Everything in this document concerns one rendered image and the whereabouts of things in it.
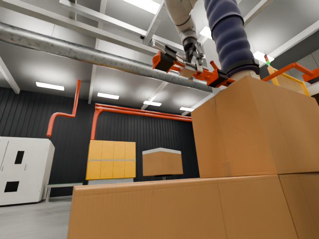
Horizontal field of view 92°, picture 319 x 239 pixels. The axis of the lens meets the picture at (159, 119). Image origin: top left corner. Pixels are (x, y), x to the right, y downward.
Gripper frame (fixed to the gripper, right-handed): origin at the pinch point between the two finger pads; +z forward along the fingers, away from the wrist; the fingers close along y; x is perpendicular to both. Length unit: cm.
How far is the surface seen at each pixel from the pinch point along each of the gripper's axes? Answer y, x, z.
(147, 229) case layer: -19, 37, 60
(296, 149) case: -19, -27, 44
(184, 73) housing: 1.0, 6.2, 2.3
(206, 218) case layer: -19, 23, 60
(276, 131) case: -19.2, -17.8, 37.1
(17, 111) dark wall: 1054, 403, -381
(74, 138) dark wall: 1049, 90, -234
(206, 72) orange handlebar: -2.5, -5.5, 0.8
